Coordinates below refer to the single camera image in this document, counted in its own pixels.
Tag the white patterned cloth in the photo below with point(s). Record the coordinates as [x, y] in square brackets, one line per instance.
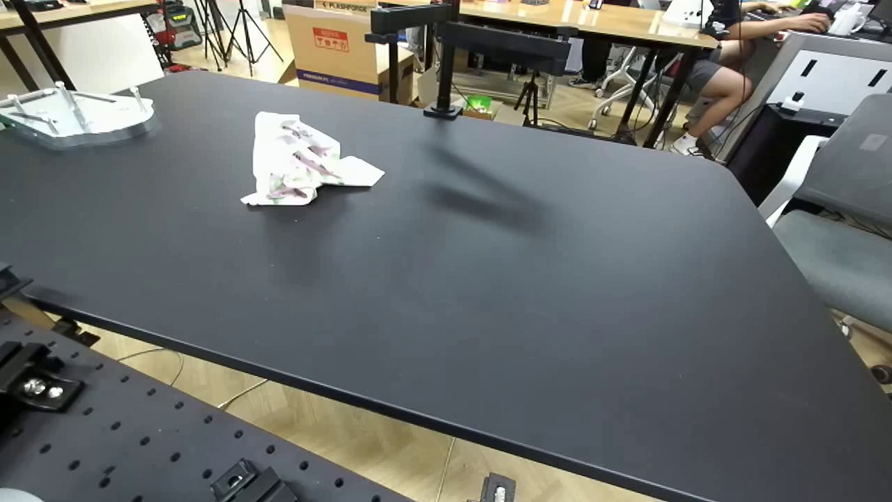
[294, 159]

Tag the black rod stand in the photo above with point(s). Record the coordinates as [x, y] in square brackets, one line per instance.
[542, 54]

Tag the cardboard box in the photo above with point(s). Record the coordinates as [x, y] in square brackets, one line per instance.
[332, 54]

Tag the wooden desk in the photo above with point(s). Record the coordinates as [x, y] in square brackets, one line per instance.
[577, 18]

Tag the seated person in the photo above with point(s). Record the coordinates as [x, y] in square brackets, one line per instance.
[718, 75]

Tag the black perforated mounting board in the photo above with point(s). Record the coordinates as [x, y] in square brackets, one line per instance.
[84, 428]

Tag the grey office chair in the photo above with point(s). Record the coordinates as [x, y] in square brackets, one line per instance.
[832, 211]

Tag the black camera tripod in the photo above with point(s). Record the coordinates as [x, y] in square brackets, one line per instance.
[236, 35]

